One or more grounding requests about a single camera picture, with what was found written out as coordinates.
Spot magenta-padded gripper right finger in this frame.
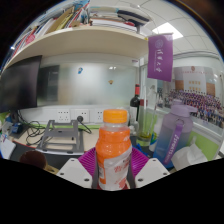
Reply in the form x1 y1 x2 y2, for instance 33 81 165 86
128 146 171 189

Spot grey metal laptop stand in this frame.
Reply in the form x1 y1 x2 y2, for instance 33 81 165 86
35 119 85 155

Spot crumpled white tissue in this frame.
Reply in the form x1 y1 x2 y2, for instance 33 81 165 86
170 136 209 172

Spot glass vase with green stems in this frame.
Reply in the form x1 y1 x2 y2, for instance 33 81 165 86
136 84 158 148

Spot white paper sheet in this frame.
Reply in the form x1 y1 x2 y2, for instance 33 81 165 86
0 133 17 159

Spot ceiling lights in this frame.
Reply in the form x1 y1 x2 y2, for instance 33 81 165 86
152 21 184 41

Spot dark wine bottle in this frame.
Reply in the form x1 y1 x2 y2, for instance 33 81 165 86
129 83 142 123

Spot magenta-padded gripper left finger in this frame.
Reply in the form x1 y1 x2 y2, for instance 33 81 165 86
56 146 100 190

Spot white wall socket row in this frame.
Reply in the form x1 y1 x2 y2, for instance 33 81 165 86
54 108 106 124

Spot white shelf with books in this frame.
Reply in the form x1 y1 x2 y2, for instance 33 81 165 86
1 0 151 73

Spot purple pennant flag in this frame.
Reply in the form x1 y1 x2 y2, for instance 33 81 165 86
146 33 175 83

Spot purple water bottle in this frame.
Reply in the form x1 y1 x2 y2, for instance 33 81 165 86
152 103 198 169

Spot black computer monitor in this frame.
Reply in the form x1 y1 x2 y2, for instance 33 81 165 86
0 54 43 114

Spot black red-edged desk mat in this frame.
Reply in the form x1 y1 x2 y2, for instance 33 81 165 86
9 141 98 171

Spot group photo poster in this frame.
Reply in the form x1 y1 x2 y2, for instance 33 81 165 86
156 65 224 129

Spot yellow floral mug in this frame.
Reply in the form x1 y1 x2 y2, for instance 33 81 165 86
18 149 60 175

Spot orange drink bottle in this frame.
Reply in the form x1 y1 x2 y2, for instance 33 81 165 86
95 108 133 192

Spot black plug with cable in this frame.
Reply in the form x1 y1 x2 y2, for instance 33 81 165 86
77 114 93 134

